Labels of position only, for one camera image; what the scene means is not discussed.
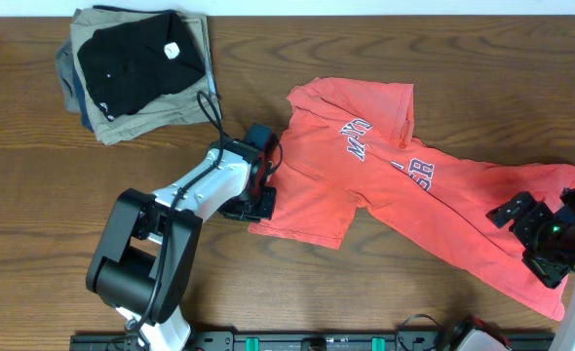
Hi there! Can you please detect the khaki folded garment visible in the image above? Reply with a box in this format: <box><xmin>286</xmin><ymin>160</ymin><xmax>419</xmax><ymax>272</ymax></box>
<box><xmin>68</xmin><ymin>6</ymin><xmax>218</xmax><ymax>145</ymax></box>

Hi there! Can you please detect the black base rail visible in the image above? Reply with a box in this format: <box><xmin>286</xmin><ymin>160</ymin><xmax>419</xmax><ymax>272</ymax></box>
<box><xmin>69</xmin><ymin>331</ymin><xmax>555</xmax><ymax>351</ymax></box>

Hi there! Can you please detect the grey folded garment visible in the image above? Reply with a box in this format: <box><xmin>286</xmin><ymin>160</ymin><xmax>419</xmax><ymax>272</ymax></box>
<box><xmin>55</xmin><ymin>39</ymin><xmax>81</xmax><ymax>113</ymax></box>

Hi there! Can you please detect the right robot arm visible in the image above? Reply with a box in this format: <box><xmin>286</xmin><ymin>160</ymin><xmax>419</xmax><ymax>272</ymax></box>
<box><xmin>436</xmin><ymin>189</ymin><xmax>575</xmax><ymax>351</ymax></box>

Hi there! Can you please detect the black folded shirt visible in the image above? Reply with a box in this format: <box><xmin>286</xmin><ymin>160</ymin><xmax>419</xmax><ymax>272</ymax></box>
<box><xmin>77</xmin><ymin>12</ymin><xmax>206</xmax><ymax>121</ymax></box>

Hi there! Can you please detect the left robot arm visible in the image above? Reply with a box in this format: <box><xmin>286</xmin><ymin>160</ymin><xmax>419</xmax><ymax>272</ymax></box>
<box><xmin>70</xmin><ymin>125</ymin><xmax>280</xmax><ymax>350</ymax></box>

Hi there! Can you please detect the red printed t-shirt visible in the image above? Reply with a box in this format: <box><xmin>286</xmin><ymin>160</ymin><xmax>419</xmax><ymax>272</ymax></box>
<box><xmin>249</xmin><ymin>78</ymin><xmax>575</xmax><ymax>321</ymax></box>

